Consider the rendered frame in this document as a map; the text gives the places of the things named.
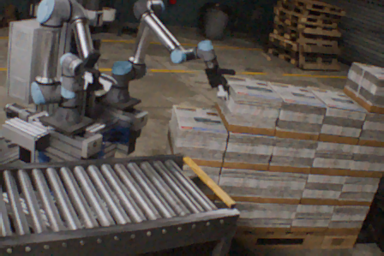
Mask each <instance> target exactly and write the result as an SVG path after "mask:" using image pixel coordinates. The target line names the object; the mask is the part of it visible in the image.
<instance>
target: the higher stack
mask: <svg viewBox="0 0 384 256"><path fill-rule="evenodd" d="M349 70H350V71H349V74H348V75H349V76H348V78H347V82H346V86H345V87H347V88H348V89H349V90H351V91H352V92H354V93H355V94H356V95H357V96H359V97H360V98H362V99H364V101H366V102H368V103H369V104H370V105H375V106H380V107H384V68H379V67H373V66H369V65H364V64H360V63H352V65H351V69H349ZM345 95H346V94H345ZM346 96H347V97H348V98H351V97H349V96H348V95H346ZM351 100H352V102H355V104H357V105H358V106H359V107H361V108H362V109H363V110H364V111H366V117H365V118H364V123H363V125H362V128H361V129H362V130H361V131H360V135H359V138H360V139H361V140H376V141H384V114H380V113H374V112H370V111H368V110H366V109H365V108H363V107H362V106H361V105H360V104H359V103H358V102H356V101H355V100H354V99H352V98H351ZM351 160H352V164H351V167H350V168H349V170H350V171H365V172H370V171H371V172H377V173H379V172H382V173H383V171H384V147H380V146H359V145H358V144H356V149H355V152H354V153H353V157H352V159H351ZM379 182H380V178H373V177H360V176H355V177H353V176H346V180H345V183H344V185H343V188H342V189H341V191H340V192H341V193H340V195H339V198H338V200H358V201H362V200H366V201H371V200H372V199H373V198H374V194H375V193H376V189H377V187H379V186H378V184H379ZM368 211H369V206H365V205H360V206H357V205H350V206H348V205H335V206H334V209H333V215H332V218H331V220H330V221H329V222H330V223H329V224H328V226H327V227H328V228H361V226H362V224H363V221H364V219H365V217H366V214H367V213H368ZM357 235H358V232H353V233H349V232H345V233H339V232H335V233H327V232H326V233H324V237H323V239H322V243H321V245H320V249H322V248H329V249H330V248H350V247H353V244H354V242H355V240H356V239H357Z"/></svg>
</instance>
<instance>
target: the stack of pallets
mask: <svg viewBox="0 0 384 256"><path fill-rule="evenodd" d="M289 1H290V0H278V2H277V3H278V4H277V7H274V13H275V18H274V19H273V23H274V24H273V26H274V32H273V33H269V40H268V43H267V47H268V54H271V55H279V57H278V58H280V59H281V60H291V62H290V64H292V65H298V61H299V59H298V54H300V52H298V51H299V41H298V40H299V39H300V35H299V27H303V28H311V29H318V30H327V27H329V28H331V31H333V32H337V31H338V30H339V28H337V23H338V21H340V18H341V17H342V15H343V16H345V14H346V12H347V11H346V9H341V8H340V7H337V6H334V5H331V4H327V3H323V2H319V1H315V0H292V2H289ZM285 5H288V7H285ZM336 9H338V10H339V13H338V14H337V13H335V12H334V11H335V10H336ZM282 11H284V12H285V14H281V12H282ZM317 12H319V13H318V15H317ZM329 15H333V19H330V18H329ZM282 19H285V21H282ZM314 19H315V20H314ZM325 21H330V24H325V23H326V22H325ZM281 25H283V26H285V27H281ZM275 45H277V46H275ZM275 52H277V53H275Z"/></svg>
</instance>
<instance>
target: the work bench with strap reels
mask: <svg viewBox="0 0 384 256"><path fill-rule="evenodd" d="M30 4H31V0H27V18H26V20H28V19H30V20H31V19H37V17H38V16H37V11H38V6H39V3H36V0H33V4H31V8H30ZM125 4H126V0H123V3H122V8H121V14H120V20H117V19H116V18H115V17H116V12H117V11H116V10H114V6H115V0H112V2H111V8H103V10H104V15H103V21H102V25H104V24H108V28H107V29H111V25H116V26H119V27H118V34H117V36H118V37H122V36H121V31H122V24H123V14H124V9H125ZM29 10H30V12H29Z"/></svg>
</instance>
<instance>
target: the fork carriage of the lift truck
mask: <svg viewBox="0 0 384 256"><path fill-rule="evenodd" d="M362 226H363V228H364V229H365V231H368V232H370V234H371V235H372V236H373V237H374V242H375V244H376V245H377V246H378V248H380V250H381V251H384V199H383V198H382V197H381V196H380V195H379V194H378V193H377V192H376V193H375V194H374V198H373V199H372V203H371V205H370V207H369V211H368V213H367V214H366V217H365V219H364V221H363V224H362Z"/></svg>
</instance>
